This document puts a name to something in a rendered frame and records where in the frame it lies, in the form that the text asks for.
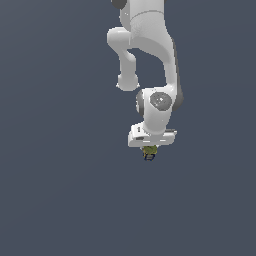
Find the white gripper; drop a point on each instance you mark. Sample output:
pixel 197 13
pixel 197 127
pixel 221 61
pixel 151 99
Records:
pixel 151 138

